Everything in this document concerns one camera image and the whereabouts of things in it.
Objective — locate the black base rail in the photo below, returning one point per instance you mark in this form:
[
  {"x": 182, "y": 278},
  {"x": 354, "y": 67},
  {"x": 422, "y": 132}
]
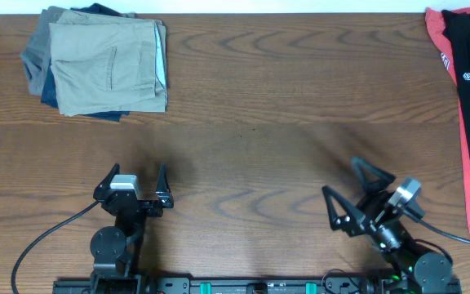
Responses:
[{"x": 333, "y": 283}]

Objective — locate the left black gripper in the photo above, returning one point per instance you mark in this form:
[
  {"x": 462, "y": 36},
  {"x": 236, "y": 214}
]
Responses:
[{"x": 146, "y": 205}]

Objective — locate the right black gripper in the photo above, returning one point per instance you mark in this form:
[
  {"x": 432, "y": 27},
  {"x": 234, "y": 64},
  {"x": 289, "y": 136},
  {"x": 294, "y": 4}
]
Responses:
[{"x": 373, "y": 209}]

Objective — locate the folded khaki pants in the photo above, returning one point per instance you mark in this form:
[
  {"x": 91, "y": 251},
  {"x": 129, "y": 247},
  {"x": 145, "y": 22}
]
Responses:
[{"x": 108, "y": 63}]

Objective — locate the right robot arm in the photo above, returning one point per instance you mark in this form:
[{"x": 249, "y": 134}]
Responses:
[{"x": 418, "y": 266}]

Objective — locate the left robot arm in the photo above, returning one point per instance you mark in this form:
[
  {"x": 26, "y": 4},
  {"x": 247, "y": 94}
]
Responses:
[{"x": 116, "y": 249}]

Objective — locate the red t-shirt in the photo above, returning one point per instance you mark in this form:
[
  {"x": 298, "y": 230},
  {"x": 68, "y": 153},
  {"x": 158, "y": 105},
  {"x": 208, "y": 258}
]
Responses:
[{"x": 435, "y": 24}]

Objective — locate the folded grey garment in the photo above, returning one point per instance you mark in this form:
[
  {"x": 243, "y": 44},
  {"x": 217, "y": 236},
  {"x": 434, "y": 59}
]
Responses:
[{"x": 37, "y": 53}]

